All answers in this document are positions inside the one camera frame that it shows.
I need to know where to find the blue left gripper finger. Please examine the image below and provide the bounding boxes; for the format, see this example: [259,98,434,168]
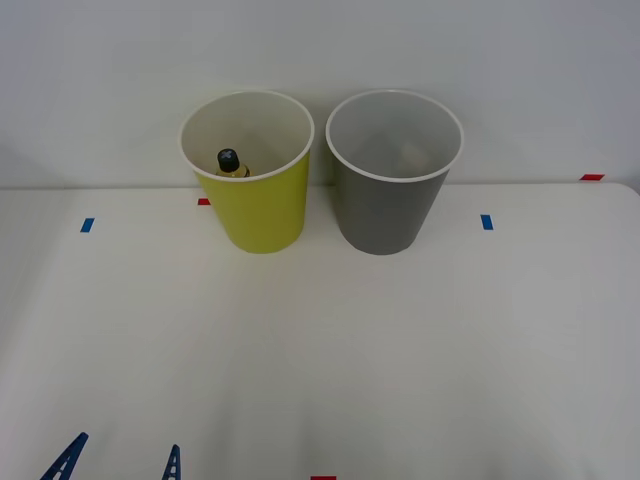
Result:
[159,443,183,480]
[38,432,90,480]

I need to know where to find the yellow bottle with black cap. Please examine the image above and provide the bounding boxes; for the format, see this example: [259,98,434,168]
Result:
[214,147,252,179]

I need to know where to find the yellow-green plastic waste bin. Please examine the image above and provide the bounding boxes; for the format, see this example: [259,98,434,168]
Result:
[178,89,317,255]

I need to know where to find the grey plastic waste bin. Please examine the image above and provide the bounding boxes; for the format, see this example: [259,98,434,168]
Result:
[324,88,465,256]

